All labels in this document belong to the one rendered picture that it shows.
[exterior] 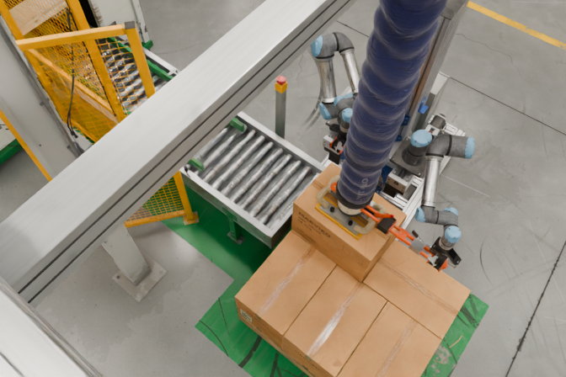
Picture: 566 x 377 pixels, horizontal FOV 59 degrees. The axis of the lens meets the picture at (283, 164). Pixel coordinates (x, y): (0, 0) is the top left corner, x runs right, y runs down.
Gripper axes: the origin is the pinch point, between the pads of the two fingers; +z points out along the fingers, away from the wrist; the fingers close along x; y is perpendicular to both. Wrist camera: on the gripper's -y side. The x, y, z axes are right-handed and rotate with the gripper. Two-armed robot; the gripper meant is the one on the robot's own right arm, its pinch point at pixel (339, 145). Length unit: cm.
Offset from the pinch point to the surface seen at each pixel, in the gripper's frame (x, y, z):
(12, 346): -176, 59, -211
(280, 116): 18, -64, 42
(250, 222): -62, -23, 49
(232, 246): -68, -40, 108
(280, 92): 17, -65, 13
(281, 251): -63, 5, 54
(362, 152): -38, 33, -66
